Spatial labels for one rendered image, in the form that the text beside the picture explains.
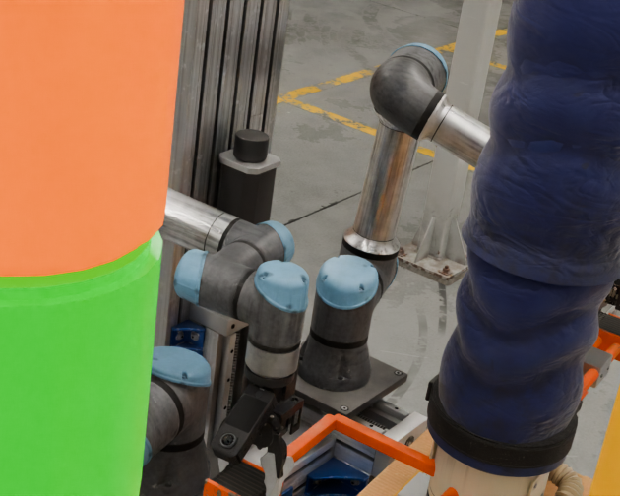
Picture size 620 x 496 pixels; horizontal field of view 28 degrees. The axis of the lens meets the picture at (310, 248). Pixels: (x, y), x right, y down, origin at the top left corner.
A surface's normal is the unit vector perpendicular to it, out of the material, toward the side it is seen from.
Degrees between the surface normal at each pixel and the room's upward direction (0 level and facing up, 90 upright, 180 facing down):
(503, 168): 77
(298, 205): 0
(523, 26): 92
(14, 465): 90
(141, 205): 90
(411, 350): 0
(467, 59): 90
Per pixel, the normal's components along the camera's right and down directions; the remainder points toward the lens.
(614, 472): -0.95, 0.00
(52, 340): 0.52, 0.43
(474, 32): -0.58, 0.28
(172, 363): 0.18, -0.93
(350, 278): 0.09, -0.84
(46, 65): 0.29, 0.44
